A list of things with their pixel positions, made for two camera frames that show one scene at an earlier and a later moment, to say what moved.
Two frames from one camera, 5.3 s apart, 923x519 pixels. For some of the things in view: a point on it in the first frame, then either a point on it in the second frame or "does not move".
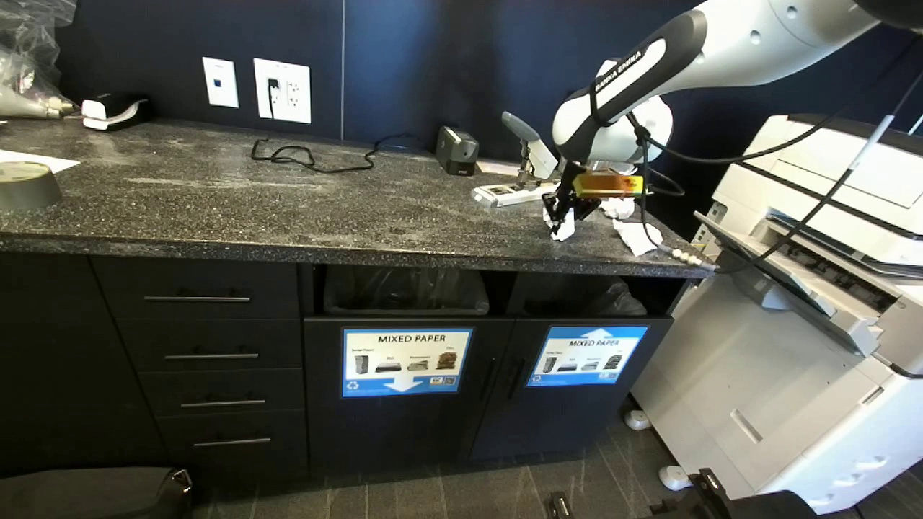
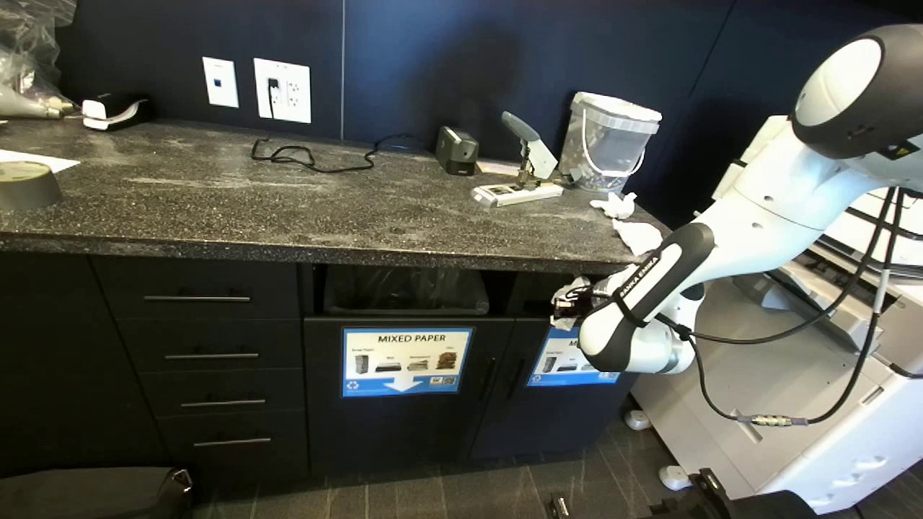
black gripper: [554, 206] -> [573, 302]
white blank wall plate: [220, 82] does not move
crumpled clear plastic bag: [29, 80] does not move
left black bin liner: [406, 289] does not move
